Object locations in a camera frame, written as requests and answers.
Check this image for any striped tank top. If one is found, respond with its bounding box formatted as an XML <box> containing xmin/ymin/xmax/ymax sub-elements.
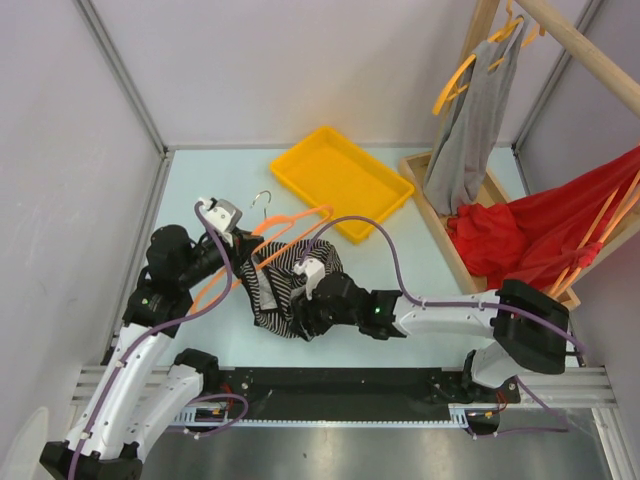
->
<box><xmin>234</xmin><ymin>239</ymin><xmax>349</xmax><ymax>341</ymax></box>

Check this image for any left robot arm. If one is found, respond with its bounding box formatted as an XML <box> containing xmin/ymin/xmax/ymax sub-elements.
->
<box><xmin>40</xmin><ymin>225</ymin><xmax>262</xmax><ymax>479</ymax></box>

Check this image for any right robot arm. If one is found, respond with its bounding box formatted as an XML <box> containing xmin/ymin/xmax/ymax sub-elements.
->
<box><xmin>291</xmin><ymin>272</ymin><xmax>569</xmax><ymax>404</ymax></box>

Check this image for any red tank top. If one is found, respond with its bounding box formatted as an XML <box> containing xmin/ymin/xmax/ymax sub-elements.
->
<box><xmin>447</xmin><ymin>148</ymin><xmax>639</xmax><ymax>290</ymax></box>

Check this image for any orange hanger with grey top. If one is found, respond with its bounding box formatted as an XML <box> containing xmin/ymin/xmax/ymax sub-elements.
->
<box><xmin>432</xmin><ymin>1</ymin><xmax>523</xmax><ymax>116</ymax></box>

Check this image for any grey tank top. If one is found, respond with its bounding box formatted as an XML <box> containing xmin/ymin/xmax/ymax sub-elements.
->
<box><xmin>423</xmin><ymin>15</ymin><xmax>529</xmax><ymax>216</ymax></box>

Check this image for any orange hanger with red top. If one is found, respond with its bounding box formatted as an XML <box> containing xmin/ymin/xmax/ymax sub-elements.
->
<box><xmin>549</xmin><ymin>169</ymin><xmax>640</xmax><ymax>296</ymax></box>

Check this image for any yellow plastic tray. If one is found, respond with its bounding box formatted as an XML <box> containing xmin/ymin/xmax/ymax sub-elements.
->
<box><xmin>270</xmin><ymin>126</ymin><xmax>415</xmax><ymax>224</ymax></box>

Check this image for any wooden clothes rack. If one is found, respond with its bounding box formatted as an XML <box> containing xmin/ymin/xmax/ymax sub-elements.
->
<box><xmin>398</xmin><ymin>1</ymin><xmax>639</xmax><ymax>294</ymax></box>

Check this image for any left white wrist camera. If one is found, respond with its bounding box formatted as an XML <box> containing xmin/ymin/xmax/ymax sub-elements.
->
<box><xmin>195</xmin><ymin>198</ymin><xmax>243</xmax><ymax>246</ymax></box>

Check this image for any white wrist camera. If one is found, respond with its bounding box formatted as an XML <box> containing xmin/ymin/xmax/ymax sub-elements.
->
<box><xmin>195</xmin><ymin>198</ymin><xmax>243</xmax><ymax>246</ymax></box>
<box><xmin>293</xmin><ymin>257</ymin><xmax>325</xmax><ymax>300</ymax></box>

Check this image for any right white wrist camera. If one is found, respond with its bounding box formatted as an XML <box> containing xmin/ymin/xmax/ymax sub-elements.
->
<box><xmin>293</xmin><ymin>257</ymin><xmax>325</xmax><ymax>300</ymax></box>

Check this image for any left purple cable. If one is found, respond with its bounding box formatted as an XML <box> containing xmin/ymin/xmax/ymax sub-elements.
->
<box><xmin>67</xmin><ymin>199</ymin><xmax>249</xmax><ymax>480</ymax></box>

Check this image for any purple cable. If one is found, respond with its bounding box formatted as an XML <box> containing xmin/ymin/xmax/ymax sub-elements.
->
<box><xmin>67</xmin><ymin>199</ymin><xmax>249</xmax><ymax>480</ymax></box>
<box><xmin>299</xmin><ymin>215</ymin><xmax>589</xmax><ymax>441</ymax></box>

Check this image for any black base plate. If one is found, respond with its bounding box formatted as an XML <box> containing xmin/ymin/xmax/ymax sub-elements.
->
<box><xmin>204</xmin><ymin>367</ymin><xmax>520</xmax><ymax>413</ymax></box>

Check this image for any white cable duct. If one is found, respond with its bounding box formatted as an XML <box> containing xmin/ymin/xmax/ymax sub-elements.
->
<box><xmin>169</xmin><ymin>402</ymin><xmax>502</xmax><ymax>434</ymax></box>

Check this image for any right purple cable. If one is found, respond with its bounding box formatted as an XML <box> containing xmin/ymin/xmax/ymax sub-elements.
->
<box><xmin>299</xmin><ymin>215</ymin><xmax>589</xmax><ymax>441</ymax></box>

